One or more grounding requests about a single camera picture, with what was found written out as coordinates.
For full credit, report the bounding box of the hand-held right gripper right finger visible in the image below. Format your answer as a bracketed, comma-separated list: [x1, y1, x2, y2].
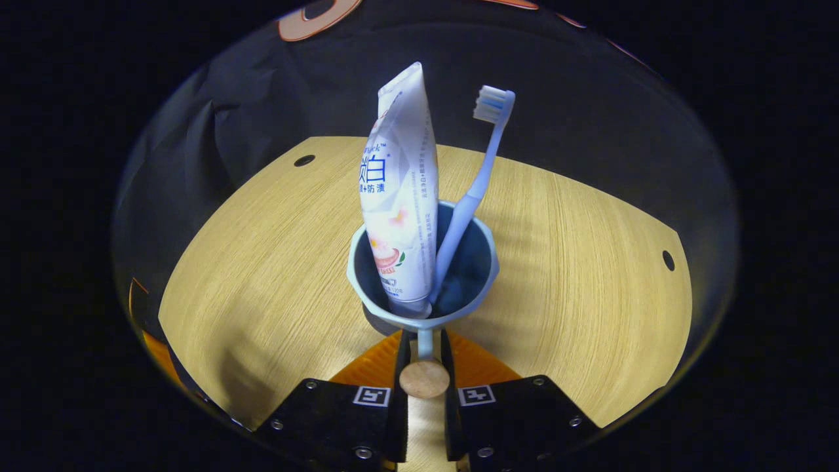
[440, 328, 600, 472]

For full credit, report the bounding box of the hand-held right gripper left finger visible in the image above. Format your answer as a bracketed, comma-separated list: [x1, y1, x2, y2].
[254, 330, 412, 472]

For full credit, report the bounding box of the blue-grey cup with wooden handle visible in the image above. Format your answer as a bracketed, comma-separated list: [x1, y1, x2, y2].
[346, 200, 500, 399]

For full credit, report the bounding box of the white toothpaste tube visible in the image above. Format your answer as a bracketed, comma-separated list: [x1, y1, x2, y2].
[359, 62, 440, 314]

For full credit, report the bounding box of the white toothbrush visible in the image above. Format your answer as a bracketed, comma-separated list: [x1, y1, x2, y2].
[426, 85, 517, 309]

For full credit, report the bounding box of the black backdrop cloth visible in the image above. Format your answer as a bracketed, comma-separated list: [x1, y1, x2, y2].
[111, 0, 741, 342]

